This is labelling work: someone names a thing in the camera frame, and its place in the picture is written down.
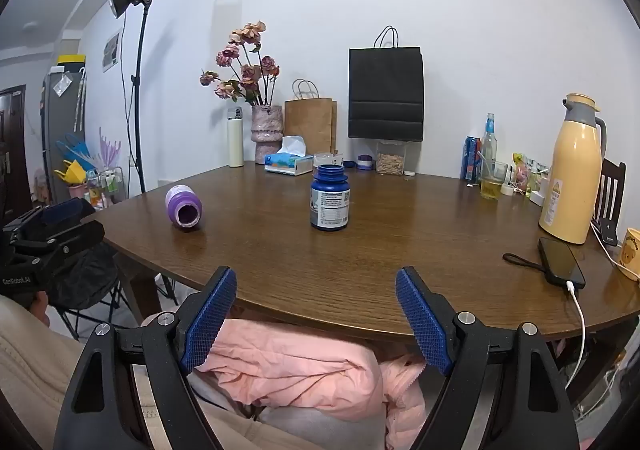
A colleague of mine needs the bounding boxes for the yellow box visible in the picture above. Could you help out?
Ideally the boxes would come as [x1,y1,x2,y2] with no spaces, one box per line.
[56,54,87,76]

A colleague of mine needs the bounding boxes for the pink vase with dried flowers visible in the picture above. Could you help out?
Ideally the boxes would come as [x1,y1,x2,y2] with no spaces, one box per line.
[199,20,284,165]

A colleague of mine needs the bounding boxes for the purple bottle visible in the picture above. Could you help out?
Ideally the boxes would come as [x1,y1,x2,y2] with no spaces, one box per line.
[165,184,203,231]

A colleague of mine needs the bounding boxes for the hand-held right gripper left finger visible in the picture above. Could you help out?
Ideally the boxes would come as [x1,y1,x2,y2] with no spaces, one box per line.
[52,266,237,450]

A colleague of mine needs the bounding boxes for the person's left hand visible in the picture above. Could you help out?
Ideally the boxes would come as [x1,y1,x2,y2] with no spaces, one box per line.
[29,291,52,329]

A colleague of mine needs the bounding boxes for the colourful plastic household tools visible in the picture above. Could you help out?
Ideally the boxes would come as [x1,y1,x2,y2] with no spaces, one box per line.
[53,126,124,209]

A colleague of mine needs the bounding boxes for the dark wooden chair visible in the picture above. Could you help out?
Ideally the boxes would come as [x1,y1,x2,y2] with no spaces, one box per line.
[591,158,627,247]

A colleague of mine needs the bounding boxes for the black paper bag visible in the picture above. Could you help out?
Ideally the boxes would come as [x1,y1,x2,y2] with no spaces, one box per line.
[347,26,425,143]

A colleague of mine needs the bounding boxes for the grey refrigerator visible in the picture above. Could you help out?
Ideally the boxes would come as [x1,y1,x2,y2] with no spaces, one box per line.
[39,71,87,205]

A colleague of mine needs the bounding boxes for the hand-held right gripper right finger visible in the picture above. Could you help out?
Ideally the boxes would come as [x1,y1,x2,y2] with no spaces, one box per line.
[395,267,581,450]

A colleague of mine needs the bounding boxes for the yellow thermos jug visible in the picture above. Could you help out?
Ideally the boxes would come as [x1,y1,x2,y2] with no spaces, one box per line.
[538,92,609,245]

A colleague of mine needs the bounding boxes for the yellow bear mug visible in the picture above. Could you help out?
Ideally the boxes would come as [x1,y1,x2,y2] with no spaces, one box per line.
[612,227,640,283]

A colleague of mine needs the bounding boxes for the blue pill bottle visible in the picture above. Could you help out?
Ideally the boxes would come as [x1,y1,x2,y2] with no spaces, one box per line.
[309,164,351,233]

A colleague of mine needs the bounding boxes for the clear jar of grains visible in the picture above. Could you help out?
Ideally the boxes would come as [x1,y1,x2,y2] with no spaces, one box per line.
[375,140,405,176]

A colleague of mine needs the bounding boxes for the black wrist strap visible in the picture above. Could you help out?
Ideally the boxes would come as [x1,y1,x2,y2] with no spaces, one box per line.
[502,253,547,277]

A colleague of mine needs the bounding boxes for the glass of yellow drink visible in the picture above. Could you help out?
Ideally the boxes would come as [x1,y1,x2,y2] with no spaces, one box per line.
[480,160,509,201]

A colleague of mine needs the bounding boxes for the black smartphone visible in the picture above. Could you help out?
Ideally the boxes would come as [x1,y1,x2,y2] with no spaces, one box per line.
[538,236,587,290]

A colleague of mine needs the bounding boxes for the white thermos bottle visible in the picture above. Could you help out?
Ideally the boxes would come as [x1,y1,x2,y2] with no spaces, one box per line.
[227,106,246,168]

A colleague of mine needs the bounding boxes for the tissue box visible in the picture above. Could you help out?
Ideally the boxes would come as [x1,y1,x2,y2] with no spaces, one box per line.
[264,135,315,177]

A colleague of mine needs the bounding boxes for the dark wooden door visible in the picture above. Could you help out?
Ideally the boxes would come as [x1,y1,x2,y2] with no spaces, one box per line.
[0,84,27,223]

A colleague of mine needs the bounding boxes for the person's beige trouser leg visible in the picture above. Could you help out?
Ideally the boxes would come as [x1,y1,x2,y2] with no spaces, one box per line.
[135,380,391,450]

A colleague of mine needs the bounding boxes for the white charging cable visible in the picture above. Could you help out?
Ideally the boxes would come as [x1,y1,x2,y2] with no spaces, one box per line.
[564,222,632,392]

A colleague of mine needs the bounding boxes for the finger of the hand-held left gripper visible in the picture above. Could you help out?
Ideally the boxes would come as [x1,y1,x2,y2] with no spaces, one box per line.
[41,198,97,227]
[49,219,106,261]

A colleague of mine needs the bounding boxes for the clear glass bottle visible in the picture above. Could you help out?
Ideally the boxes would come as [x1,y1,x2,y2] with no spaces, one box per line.
[479,112,499,181]

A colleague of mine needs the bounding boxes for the brown paper bag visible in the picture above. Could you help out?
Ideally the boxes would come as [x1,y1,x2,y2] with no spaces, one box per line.
[283,78,338,155]

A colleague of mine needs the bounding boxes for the blue drink can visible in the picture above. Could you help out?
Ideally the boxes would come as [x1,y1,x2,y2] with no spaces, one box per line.
[462,135,484,183]

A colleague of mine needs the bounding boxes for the wall poster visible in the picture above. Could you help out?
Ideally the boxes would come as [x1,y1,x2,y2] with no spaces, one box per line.
[102,30,122,74]

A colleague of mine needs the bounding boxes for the studio light on stand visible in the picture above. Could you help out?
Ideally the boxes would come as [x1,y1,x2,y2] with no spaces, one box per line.
[107,0,170,194]

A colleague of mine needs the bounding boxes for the snack packets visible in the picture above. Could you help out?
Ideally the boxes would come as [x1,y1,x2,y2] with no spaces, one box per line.
[510,152,552,197]

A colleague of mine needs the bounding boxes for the pink jacket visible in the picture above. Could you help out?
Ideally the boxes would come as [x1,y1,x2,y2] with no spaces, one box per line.
[144,311,429,450]

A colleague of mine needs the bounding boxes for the black folding chair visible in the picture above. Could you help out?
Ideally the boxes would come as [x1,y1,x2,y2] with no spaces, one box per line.
[46,236,132,342]

